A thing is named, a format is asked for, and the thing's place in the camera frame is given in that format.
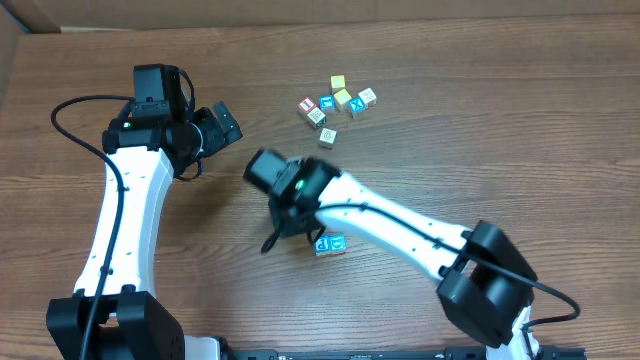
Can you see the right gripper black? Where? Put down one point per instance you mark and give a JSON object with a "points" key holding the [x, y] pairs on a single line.
{"points": [[288, 226]]}

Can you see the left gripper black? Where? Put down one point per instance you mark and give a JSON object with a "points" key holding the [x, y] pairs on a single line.
{"points": [[215, 129]]}

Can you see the yellow block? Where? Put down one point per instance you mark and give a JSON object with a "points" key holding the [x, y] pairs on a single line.
{"points": [[342, 99], [337, 83], [322, 246]]}

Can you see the red circle block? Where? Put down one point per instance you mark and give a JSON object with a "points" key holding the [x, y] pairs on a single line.
{"points": [[337, 244]]}

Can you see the white spiral block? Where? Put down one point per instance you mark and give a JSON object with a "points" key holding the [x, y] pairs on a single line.
{"points": [[327, 138]]}

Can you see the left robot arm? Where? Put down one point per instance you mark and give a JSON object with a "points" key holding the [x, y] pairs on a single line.
{"points": [[113, 312]]}

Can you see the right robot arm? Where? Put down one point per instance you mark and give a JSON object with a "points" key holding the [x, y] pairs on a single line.
{"points": [[480, 275]]}

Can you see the red I block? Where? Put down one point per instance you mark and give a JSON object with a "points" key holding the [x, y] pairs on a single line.
{"points": [[305, 106]]}

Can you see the white green-sided block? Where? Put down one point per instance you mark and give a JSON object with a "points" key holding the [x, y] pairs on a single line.
{"points": [[316, 118]]}

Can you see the blue L block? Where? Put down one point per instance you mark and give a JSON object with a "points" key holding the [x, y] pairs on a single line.
{"points": [[326, 103]]}

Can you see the blue X block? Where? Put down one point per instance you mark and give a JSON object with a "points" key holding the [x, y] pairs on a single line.
{"points": [[356, 107]]}

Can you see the white patterned block right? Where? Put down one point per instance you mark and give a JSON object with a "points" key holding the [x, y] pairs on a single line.
{"points": [[368, 96]]}

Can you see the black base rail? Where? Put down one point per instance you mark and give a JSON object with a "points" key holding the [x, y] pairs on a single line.
{"points": [[453, 353]]}

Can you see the cardboard back wall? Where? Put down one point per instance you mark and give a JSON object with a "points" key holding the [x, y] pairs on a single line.
{"points": [[21, 17]]}

